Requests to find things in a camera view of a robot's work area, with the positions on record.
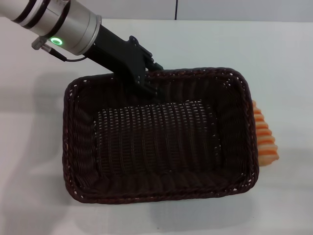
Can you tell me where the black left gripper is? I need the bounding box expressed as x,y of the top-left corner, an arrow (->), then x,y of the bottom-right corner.
85,24 -> 165,101

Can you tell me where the dark brown woven basket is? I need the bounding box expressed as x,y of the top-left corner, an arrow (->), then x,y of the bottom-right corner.
61,66 -> 260,204

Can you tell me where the orange striped bread roll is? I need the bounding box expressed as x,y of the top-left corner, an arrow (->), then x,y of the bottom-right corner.
251,99 -> 280,168

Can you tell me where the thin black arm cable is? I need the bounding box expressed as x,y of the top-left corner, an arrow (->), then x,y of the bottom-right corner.
41,44 -> 87,62

